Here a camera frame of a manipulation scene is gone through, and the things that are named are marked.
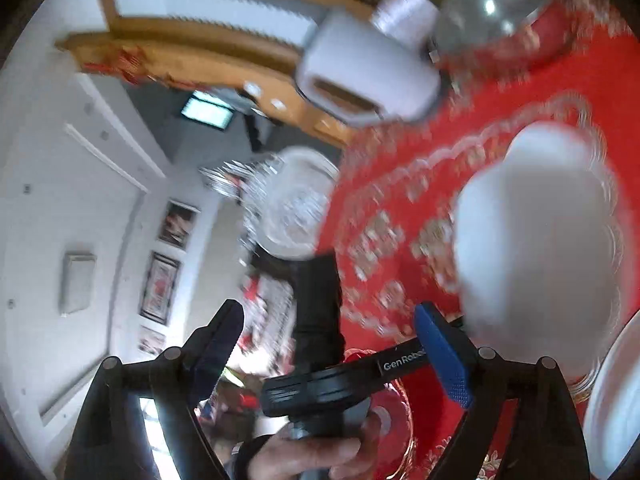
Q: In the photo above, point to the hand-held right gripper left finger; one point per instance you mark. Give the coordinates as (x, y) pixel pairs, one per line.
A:
(215, 350)

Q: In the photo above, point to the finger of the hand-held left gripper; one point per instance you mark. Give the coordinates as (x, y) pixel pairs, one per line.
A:
(400, 357)

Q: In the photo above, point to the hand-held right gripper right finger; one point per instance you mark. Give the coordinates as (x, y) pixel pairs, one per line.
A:
(445, 355)

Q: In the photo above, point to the red flower-shaped glass plate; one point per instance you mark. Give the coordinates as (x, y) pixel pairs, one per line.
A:
(395, 410)

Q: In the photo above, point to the white bowl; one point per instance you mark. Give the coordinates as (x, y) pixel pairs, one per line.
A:
(535, 260)
(615, 400)

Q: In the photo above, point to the person's left forearm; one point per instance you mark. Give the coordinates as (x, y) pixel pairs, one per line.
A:
(240, 465)

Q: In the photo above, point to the person's left hand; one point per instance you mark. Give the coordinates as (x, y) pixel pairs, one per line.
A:
(310, 457)

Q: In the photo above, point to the sofa with floral cover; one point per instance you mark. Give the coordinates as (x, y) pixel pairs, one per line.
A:
(270, 305)

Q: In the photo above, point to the small framed picture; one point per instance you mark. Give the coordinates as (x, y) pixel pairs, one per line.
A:
(150, 340)

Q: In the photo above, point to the framed red floral picture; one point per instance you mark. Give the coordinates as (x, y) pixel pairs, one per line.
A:
(160, 285)

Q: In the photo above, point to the white ornate chair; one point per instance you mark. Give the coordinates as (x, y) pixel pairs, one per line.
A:
(295, 200)

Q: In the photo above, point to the framed portrait photo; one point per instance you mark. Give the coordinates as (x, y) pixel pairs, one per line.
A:
(177, 222)

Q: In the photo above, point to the window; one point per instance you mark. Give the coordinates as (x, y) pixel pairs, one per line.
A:
(207, 110)

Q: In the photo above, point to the white electric kettle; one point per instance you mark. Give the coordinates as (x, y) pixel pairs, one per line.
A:
(365, 75)

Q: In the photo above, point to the golden wooden pillar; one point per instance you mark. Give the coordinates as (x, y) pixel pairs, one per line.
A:
(200, 40)

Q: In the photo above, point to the red hanging decoration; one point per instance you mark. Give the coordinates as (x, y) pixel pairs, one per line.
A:
(130, 62)

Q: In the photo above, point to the silvery white wrapped roll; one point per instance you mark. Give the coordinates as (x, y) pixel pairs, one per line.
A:
(405, 10)

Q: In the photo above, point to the white ribbed panel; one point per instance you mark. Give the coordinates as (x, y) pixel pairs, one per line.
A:
(200, 5)

